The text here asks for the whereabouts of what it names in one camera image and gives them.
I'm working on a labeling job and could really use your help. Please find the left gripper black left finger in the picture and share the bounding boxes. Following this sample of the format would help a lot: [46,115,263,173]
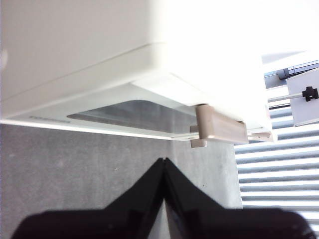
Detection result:
[9,158,166,239]

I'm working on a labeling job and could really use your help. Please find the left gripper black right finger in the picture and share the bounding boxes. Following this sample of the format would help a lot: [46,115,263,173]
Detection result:
[163,157,317,239]

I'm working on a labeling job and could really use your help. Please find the oven door with beige handle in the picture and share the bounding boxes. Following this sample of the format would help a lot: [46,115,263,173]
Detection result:
[0,72,274,149]

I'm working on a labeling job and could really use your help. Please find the white toaster oven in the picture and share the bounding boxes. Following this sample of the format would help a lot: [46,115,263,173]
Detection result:
[0,0,274,130]

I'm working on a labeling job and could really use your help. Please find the white window blinds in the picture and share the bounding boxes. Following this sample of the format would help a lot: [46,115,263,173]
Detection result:
[234,51,319,239]

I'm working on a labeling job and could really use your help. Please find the thin metal rod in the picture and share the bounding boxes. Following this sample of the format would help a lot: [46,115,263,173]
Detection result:
[267,92,304,102]

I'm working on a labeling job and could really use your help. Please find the white flat board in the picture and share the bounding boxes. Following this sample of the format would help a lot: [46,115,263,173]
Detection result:
[286,67,319,127]

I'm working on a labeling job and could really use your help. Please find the black clamp knob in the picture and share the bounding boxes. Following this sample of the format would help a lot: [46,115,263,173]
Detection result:
[301,86,319,102]

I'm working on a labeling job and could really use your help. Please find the grey window frame bar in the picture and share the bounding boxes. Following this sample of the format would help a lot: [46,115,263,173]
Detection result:
[264,59,319,90]

